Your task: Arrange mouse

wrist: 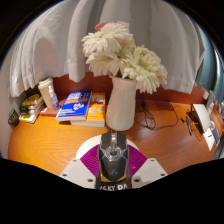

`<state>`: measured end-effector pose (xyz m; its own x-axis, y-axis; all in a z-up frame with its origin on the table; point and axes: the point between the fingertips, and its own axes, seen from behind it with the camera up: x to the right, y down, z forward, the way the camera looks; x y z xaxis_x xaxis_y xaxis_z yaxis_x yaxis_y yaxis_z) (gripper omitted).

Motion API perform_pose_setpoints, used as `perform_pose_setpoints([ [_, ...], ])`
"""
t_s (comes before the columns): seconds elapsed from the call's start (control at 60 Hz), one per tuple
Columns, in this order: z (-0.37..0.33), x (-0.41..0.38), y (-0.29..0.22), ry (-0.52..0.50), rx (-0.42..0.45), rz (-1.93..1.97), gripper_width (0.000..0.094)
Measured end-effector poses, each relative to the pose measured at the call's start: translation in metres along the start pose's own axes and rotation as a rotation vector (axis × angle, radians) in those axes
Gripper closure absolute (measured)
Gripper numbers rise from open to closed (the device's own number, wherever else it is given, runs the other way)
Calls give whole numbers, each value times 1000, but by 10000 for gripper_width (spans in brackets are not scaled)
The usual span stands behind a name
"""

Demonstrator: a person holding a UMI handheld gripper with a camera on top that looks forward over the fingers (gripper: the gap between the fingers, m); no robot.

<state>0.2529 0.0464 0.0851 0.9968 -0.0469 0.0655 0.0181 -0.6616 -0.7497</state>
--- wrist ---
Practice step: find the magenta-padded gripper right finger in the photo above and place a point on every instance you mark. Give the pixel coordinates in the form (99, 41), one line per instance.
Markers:
(150, 171)

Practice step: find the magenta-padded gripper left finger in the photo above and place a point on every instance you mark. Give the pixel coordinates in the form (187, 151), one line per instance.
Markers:
(78, 173)

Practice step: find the grey gaming computer mouse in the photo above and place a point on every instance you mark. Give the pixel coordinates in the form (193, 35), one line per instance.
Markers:
(113, 160)

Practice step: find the round white yellow mouse pad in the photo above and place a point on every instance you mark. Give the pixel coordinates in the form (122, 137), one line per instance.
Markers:
(87, 146)

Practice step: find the black pen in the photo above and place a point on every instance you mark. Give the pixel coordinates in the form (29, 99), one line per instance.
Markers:
(189, 126)

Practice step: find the orange cover book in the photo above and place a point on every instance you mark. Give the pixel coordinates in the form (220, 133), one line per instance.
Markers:
(97, 110)

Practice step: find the red book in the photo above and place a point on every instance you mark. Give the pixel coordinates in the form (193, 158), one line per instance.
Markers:
(50, 111)

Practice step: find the blue cover book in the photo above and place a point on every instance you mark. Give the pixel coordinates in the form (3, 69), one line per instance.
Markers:
(75, 105)

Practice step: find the white ceramic vase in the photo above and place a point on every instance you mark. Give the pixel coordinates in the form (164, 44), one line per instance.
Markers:
(121, 106)

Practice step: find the yellow and white book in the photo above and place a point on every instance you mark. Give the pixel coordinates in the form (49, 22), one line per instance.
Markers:
(31, 118)

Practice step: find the white flat box device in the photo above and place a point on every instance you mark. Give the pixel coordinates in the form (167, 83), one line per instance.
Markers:
(201, 116)

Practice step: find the clear spray bottle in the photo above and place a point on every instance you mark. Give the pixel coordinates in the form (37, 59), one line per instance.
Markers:
(54, 100)

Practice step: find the dark grey book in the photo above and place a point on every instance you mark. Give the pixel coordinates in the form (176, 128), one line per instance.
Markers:
(33, 108)

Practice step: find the dark green mug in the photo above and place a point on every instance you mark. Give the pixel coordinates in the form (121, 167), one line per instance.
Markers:
(13, 118)

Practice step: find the yellow and black book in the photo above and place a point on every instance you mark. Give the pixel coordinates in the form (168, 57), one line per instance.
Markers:
(30, 100)

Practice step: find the white artificial flower bouquet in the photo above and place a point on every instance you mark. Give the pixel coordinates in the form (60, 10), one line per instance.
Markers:
(116, 55)

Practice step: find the white pleated curtain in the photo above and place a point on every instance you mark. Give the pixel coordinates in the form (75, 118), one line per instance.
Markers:
(66, 43)

